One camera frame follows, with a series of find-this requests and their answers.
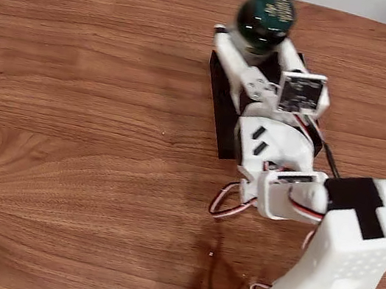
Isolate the black camera cable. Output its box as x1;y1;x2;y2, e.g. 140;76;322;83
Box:
274;114;386;289

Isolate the shallow black box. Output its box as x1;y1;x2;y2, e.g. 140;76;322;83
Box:
193;38;340;176

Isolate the dark green pill bottle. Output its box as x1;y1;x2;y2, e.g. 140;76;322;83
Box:
228;0;301;71

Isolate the red white black servo wire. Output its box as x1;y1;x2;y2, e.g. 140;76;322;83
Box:
206;178;260;225

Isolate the wrist camera board with mount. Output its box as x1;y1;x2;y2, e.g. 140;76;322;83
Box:
273;67;335;120

